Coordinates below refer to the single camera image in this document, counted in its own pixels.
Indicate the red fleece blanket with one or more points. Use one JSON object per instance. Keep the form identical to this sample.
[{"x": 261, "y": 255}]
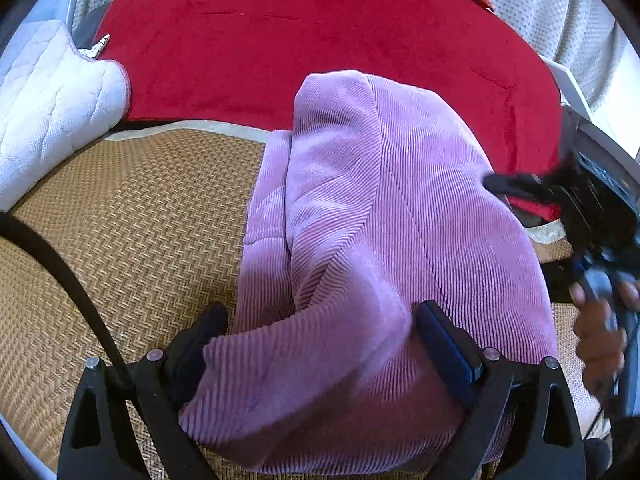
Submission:
[{"x": 280, "y": 45}]

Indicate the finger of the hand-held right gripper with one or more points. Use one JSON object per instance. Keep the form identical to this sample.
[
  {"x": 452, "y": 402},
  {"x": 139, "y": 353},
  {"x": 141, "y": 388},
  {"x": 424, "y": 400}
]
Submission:
[{"x": 520, "y": 185}]

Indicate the white furniture edge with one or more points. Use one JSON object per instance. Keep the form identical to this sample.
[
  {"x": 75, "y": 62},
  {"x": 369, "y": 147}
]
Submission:
[{"x": 585, "y": 95}]

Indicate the person's right hand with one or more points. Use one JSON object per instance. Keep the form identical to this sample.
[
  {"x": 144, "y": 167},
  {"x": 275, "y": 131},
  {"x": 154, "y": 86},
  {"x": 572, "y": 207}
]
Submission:
[{"x": 597, "y": 345}]

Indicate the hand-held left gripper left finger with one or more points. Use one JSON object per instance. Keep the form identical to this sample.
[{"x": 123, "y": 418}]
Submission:
[{"x": 197, "y": 355}]

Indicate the white dotted curtain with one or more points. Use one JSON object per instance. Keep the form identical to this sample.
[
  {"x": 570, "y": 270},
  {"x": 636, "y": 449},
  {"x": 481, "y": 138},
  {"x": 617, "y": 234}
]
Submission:
[{"x": 545, "y": 15}]

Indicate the woven bamboo mat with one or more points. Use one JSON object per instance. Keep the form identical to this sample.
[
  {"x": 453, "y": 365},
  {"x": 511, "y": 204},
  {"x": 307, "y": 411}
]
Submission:
[{"x": 135, "y": 220}]

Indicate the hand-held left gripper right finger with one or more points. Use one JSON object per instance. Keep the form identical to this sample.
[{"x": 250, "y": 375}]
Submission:
[{"x": 450, "y": 350}]

